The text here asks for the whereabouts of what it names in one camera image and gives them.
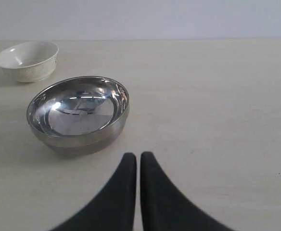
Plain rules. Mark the smooth steel bowl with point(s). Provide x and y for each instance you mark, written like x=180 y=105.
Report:
x=79 y=115

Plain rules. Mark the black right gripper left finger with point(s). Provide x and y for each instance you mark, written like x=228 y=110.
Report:
x=113 y=208

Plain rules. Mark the white ceramic bowl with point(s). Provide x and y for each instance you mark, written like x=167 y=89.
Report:
x=29 y=62

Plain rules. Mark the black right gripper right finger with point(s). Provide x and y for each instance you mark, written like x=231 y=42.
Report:
x=164 y=207

